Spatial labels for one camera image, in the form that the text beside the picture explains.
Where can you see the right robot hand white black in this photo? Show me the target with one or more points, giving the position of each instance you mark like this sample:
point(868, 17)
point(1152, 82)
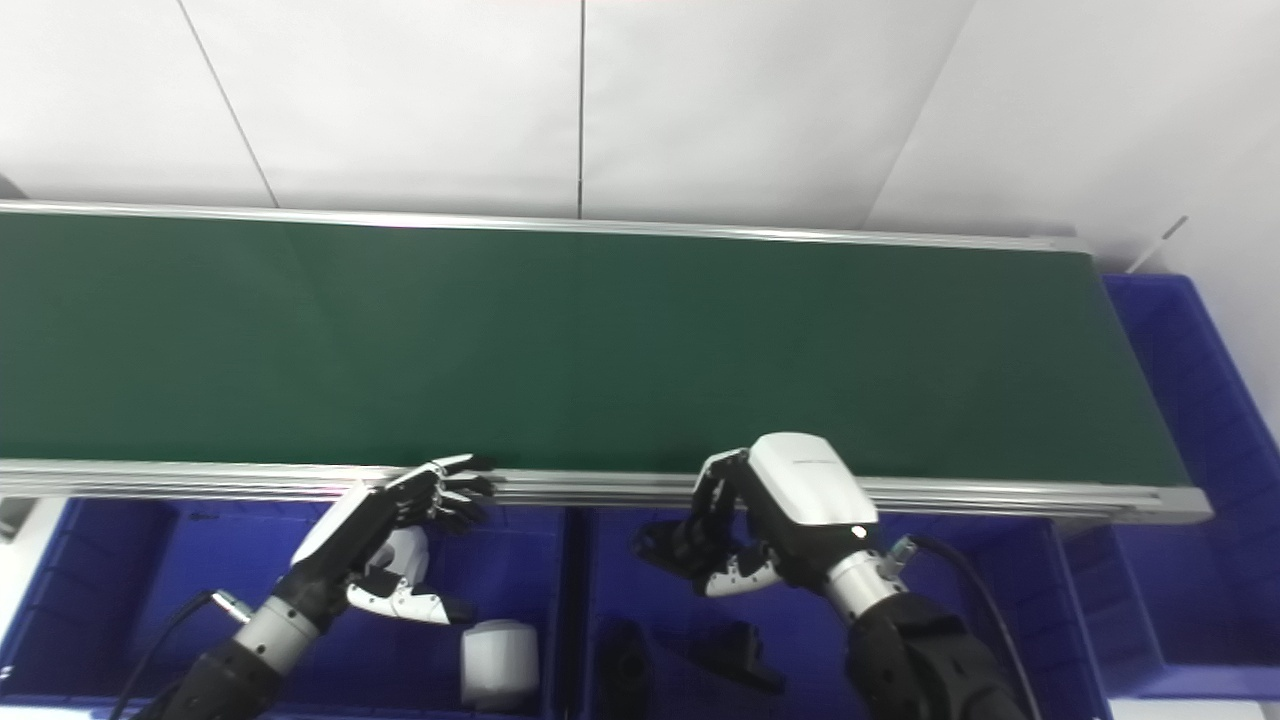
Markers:
point(805, 490)

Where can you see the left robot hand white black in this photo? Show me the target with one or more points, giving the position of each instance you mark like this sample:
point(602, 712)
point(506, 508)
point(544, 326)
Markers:
point(335, 540)

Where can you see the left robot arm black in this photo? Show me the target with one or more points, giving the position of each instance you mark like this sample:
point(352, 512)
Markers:
point(235, 670)

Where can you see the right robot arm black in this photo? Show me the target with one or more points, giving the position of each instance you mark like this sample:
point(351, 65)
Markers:
point(920, 660)

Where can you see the blue plastic bin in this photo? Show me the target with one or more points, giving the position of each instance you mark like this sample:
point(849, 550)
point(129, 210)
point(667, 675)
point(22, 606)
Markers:
point(1000, 600)
point(150, 560)
point(1200, 480)

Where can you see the green conveyor belt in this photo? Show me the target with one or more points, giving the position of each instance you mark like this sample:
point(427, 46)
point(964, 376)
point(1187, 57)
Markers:
point(600, 490)
point(600, 340)

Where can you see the white cylinder part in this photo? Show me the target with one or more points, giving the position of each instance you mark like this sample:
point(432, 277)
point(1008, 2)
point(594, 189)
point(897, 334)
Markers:
point(500, 665)

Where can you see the white stand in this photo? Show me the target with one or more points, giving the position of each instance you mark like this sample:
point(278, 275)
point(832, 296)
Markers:
point(20, 580)

